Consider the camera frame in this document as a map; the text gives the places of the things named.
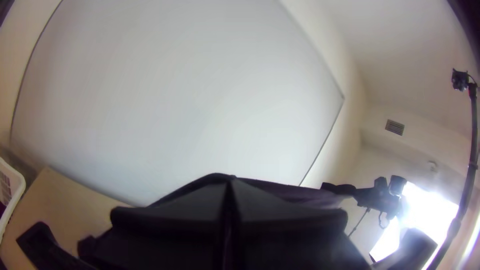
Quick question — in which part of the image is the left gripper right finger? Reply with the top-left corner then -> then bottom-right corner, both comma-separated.
229,175 -> 373,270

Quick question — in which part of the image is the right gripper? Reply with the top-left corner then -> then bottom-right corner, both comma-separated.
320,175 -> 409,230

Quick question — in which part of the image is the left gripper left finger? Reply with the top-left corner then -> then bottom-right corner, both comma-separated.
76,173 -> 230,270

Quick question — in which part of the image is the black t-shirt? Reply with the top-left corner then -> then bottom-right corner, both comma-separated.
148,171 -> 358,212

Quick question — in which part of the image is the white laundry basket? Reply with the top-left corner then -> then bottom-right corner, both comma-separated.
0,156 -> 27,242

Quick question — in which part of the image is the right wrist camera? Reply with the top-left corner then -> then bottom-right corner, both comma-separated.
389,174 -> 408,197

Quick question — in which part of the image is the wall air vent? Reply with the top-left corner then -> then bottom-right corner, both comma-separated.
384,118 -> 406,137

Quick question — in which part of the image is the black camera on pole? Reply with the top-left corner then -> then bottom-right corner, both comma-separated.
451,67 -> 470,93

